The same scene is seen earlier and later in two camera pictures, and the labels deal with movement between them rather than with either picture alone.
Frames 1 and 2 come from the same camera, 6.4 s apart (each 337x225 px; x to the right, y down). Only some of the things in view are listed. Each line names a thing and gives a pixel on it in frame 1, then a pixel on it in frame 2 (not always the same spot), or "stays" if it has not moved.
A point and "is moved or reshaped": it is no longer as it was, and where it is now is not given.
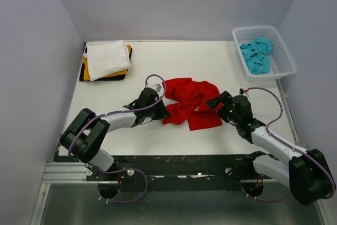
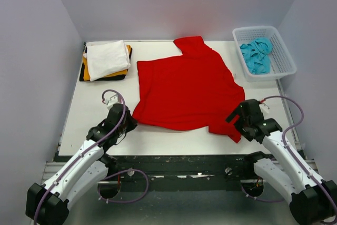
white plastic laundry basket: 281,64 stays
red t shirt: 191,108 is moved or reshaped
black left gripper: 163,113 to 132,124
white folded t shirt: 107,57 stays
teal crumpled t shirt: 256,55 stays
